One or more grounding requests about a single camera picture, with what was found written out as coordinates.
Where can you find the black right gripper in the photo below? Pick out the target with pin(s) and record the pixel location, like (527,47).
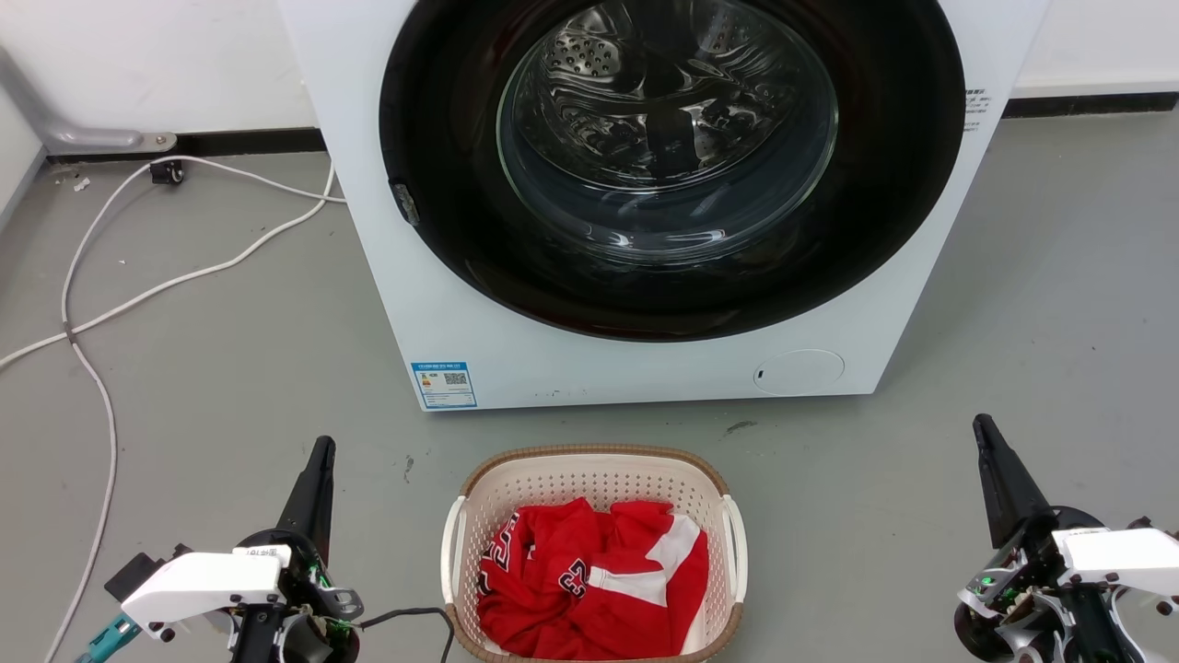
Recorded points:
(1022,599)

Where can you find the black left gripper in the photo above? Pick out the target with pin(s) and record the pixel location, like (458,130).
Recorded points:
(304,589)

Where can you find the beige plastic laundry basket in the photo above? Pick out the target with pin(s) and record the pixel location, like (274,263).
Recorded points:
(589,474)

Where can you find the blue energy label sticker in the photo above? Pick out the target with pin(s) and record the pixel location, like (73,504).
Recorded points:
(444,384)

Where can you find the round white filter cover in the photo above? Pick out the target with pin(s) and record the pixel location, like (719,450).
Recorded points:
(799,372)

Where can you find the teal connector piece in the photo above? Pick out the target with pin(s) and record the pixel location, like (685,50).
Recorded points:
(109,640)

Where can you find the white front-load washing machine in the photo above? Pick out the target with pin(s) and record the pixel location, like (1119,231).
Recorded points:
(479,322)

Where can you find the red and white jersey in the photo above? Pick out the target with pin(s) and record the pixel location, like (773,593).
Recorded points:
(589,589)

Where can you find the small warning text sticker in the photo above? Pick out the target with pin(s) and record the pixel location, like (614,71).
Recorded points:
(974,110)

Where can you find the black round washer door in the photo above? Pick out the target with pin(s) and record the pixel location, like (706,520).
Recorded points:
(442,138)

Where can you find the steel washer drum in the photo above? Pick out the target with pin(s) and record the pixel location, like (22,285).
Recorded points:
(663,110)

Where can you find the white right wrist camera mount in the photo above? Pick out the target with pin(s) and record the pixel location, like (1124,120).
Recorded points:
(1124,554)

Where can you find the grey wall pipe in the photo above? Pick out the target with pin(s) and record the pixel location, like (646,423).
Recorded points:
(83,138)

